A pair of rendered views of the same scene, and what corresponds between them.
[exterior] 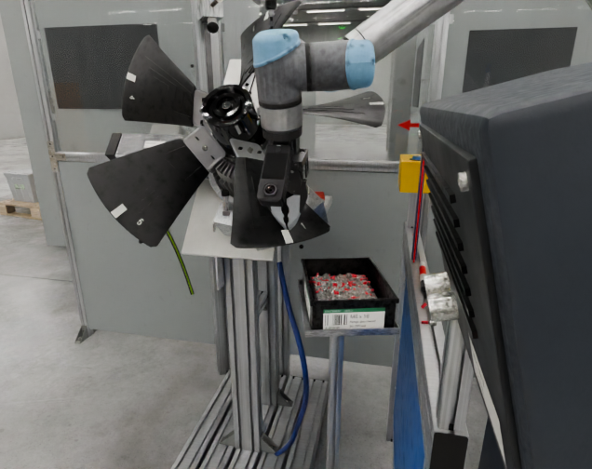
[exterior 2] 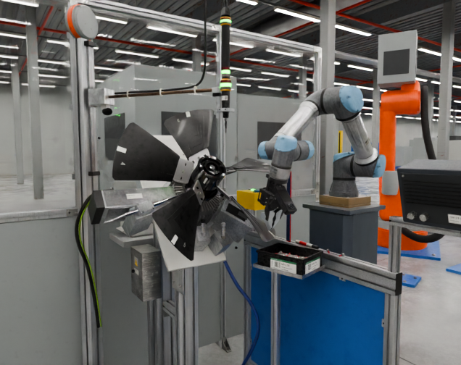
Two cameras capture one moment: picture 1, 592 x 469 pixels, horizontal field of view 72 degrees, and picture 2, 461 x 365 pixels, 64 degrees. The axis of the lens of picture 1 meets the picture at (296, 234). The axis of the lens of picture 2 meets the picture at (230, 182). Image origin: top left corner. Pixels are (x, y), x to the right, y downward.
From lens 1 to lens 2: 1.14 m
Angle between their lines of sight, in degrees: 47
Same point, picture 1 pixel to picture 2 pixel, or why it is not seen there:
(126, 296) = not seen: outside the picture
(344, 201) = not seen: hidden behind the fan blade
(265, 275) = (169, 287)
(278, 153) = (282, 189)
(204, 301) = (57, 349)
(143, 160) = (180, 203)
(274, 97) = (288, 164)
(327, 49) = (303, 145)
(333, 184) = not seen: hidden behind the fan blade
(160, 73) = (150, 147)
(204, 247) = (182, 263)
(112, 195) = (169, 229)
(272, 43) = (294, 142)
